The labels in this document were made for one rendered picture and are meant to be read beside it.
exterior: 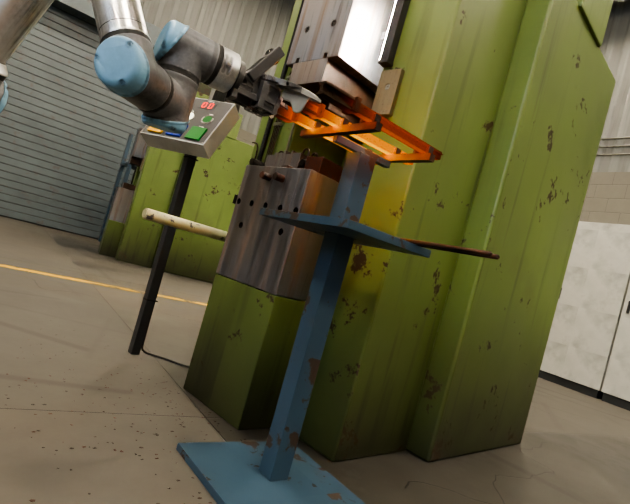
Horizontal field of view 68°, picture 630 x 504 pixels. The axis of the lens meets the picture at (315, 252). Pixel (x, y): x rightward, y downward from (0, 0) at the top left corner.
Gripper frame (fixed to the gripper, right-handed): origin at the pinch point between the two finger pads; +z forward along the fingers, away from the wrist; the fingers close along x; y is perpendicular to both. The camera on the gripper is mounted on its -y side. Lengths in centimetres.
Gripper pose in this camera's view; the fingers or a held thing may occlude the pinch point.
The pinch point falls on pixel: (305, 103)
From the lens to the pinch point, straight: 123.7
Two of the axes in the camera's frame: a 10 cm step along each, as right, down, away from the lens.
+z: 7.7, 2.3, 5.9
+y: -2.7, 9.6, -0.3
